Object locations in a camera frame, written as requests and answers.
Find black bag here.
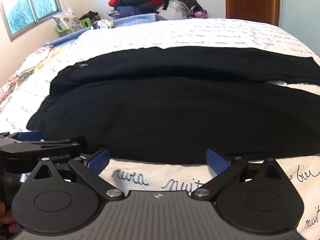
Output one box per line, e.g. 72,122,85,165
79,11,101,23

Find black pants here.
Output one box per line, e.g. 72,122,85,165
26,45,320,165

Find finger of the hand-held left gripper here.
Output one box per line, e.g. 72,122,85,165
0,136,88,166
0,131,42,142

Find patterned quilt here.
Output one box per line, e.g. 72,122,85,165
0,44,75,109

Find clear plastic bag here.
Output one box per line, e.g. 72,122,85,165
165,0,191,19

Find brown wooden door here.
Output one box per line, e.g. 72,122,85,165
224,0,280,27

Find sliding glass window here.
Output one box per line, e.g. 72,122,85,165
0,0,63,42

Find person's left hand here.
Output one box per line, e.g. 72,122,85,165
0,200,21,233

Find green plastic basket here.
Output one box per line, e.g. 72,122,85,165
55,18,91,34

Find white crumpled bag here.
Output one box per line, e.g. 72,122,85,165
96,19,114,29

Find white script-print bedspread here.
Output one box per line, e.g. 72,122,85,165
0,17,320,240

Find black backpack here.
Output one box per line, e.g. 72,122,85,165
178,0,204,14

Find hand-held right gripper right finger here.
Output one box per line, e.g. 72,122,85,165
191,149,288,201

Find frosted floral wardrobe door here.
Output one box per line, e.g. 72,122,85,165
278,0,320,55

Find floral pillow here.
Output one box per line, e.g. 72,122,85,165
52,7,84,33

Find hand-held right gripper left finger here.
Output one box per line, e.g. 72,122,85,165
32,147,125,201

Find blue laundry basket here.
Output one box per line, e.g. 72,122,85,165
112,12,168,22

